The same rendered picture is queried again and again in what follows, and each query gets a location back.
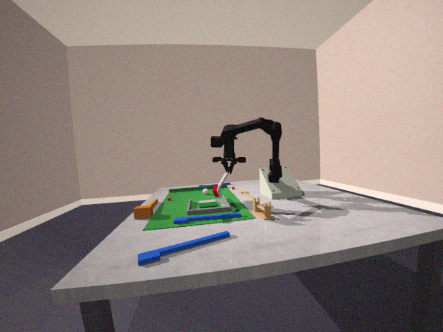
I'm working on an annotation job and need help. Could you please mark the green flat mat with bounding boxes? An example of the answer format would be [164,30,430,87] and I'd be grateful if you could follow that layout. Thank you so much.
[143,187,255,231]

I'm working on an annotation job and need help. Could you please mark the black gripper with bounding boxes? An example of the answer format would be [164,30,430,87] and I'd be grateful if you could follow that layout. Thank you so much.
[213,147,246,175]

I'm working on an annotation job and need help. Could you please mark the orange mallet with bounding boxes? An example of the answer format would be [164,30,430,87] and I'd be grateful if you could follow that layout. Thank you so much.
[134,199,158,219]

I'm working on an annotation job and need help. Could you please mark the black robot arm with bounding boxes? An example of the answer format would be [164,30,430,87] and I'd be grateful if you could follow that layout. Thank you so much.
[210,118,282,183]

